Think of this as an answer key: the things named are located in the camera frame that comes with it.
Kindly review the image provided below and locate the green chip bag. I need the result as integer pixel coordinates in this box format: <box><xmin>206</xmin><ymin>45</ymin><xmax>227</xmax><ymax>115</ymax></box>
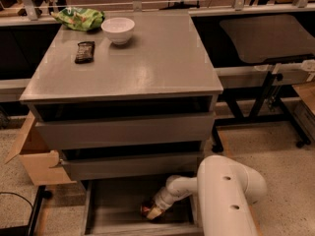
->
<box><xmin>51</xmin><ymin>7</ymin><xmax>105</xmax><ymax>31</ymax></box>

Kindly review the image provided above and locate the grey middle drawer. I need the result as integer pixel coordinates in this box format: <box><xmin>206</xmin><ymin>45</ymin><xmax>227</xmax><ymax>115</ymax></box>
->
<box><xmin>62</xmin><ymin>152</ymin><xmax>203</xmax><ymax>181</ymax></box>

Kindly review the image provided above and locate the dark snack bar packet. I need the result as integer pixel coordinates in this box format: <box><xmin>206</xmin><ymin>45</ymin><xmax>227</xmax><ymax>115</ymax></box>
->
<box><xmin>75</xmin><ymin>41</ymin><xmax>95</xmax><ymax>64</ymax></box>

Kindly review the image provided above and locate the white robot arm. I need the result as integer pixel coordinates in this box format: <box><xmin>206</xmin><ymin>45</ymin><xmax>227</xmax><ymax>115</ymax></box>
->
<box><xmin>142</xmin><ymin>155</ymin><xmax>267</xmax><ymax>236</ymax></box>

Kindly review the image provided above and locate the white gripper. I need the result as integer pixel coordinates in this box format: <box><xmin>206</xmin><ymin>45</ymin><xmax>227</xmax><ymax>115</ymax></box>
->
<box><xmin>146</xmin><ymin>189</ymin><xmax>176</xmax><ymax>220</ymax></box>

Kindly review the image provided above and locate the black cable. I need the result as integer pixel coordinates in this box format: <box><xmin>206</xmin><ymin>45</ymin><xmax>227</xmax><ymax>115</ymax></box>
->
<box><xmin>0</xmin><ymin>191</ymin><xmax>35</xmax><ymax>211</ymax></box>

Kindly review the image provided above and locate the cardboard box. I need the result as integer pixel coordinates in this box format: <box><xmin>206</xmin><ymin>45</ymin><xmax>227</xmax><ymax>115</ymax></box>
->
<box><xmin>5</xmin><ymin>112</ymin><xmax>73</xmax><ymax>186</ymax></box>

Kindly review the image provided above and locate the grey drawer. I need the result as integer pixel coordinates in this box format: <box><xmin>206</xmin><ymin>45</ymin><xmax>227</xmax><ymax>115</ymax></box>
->
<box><xmin>35</xmin><ymin>113</ymin><xmax>215</xmax><ymax>149</ymax></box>
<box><xmin>80</xmin><ymin>174</ymin><xmax>204</xmax><ymax>236</ymax></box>
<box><xmin>62</xmin><ymin>152</ymin><xmax>203</xmax><ymax>181</ymax></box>

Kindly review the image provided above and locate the metal railing frame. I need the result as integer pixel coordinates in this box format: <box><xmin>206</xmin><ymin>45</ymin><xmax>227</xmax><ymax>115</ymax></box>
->
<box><xmin>0</xmin><ymin>0</ymin><xmax>315</xmax><ymax>28</ymax></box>

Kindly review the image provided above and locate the grey top drawer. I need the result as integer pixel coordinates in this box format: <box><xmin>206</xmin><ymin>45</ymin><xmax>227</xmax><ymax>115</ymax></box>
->
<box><xmin>35</xmin><ymin>113</ymin><xmax>215</xmax><ymax>149</ymax></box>

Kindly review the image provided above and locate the grey drawer cabinet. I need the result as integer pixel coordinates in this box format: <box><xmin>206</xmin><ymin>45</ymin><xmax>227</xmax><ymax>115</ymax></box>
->
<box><xmin>21</xmin><ymin>11</ymin><xmax>222</xmax><ymax>167</ymax></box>

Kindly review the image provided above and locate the black side table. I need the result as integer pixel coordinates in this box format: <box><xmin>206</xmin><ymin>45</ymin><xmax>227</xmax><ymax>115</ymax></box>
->
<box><xmin>192</xmin><ymin>13</ymin><xmax>315</xmax><ymax>152</ymax></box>

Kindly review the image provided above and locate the grey bottom drawer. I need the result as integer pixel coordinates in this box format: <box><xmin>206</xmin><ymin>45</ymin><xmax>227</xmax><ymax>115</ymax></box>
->
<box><xmin>80</xmin><ymin>174</ymin><xmax>204</xmax><ymax>236</ymax></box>

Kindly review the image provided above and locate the white bowl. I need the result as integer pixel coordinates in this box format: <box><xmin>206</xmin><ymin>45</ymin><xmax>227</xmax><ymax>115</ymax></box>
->
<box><xmin>101</xmin><ymin>18</ymin><xmax>135</xmax><ymax>44</ymax></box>

